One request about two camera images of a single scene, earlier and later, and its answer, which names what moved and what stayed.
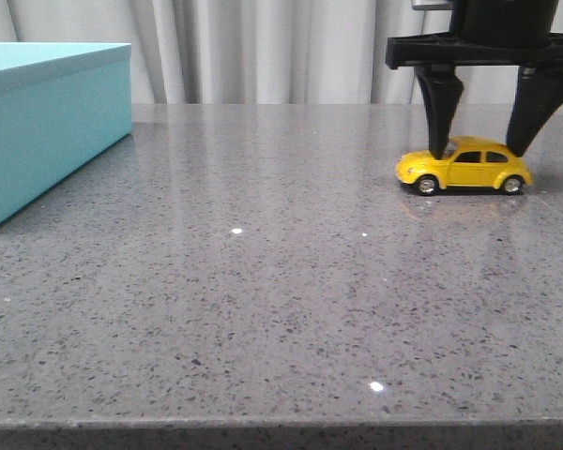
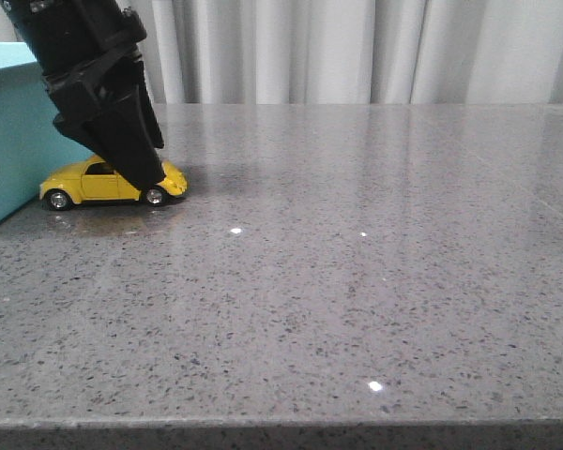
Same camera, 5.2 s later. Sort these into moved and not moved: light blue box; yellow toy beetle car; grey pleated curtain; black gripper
Moved: black gripper; yellow toy beetle car
Not moved: grey pleated curtain; light blue box
